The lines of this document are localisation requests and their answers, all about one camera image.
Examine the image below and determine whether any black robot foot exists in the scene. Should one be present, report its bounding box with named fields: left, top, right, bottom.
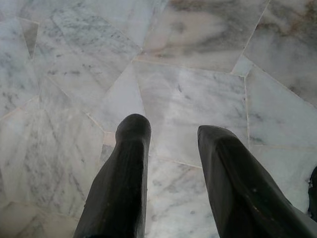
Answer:
left=308, top=165, right=317, bottom=217

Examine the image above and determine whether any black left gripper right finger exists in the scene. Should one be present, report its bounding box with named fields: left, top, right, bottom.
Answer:
left=197, top=125, right=317, bottom=238

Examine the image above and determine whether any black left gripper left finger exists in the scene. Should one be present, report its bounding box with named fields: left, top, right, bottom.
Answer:
left=73, top=114, right=152, bottom=238

